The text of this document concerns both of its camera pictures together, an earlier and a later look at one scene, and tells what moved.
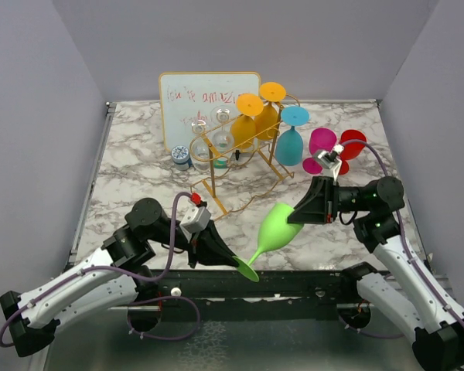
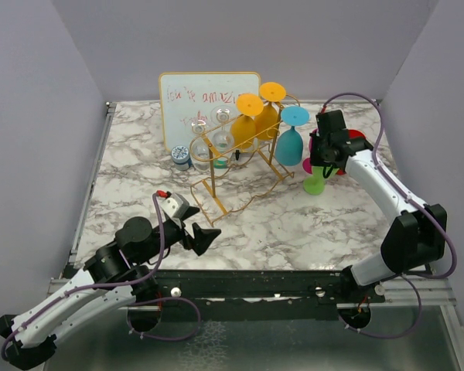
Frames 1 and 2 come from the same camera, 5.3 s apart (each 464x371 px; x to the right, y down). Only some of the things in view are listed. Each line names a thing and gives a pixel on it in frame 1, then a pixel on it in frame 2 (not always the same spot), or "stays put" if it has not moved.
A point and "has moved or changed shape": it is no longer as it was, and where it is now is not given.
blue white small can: x=180 y=157 stays put
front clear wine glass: x=199 y=152 stays put
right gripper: x=313 y=208 → x=315 y=160
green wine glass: x=275 y=232 has moved or changed shape
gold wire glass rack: x=237 y=153 stays put
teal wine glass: x=289 y=142 stays put
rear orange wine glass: x=267 y=121 stays put
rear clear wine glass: x=223 y=141 stays put
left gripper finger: x=213 y=250 → x=185 y=211
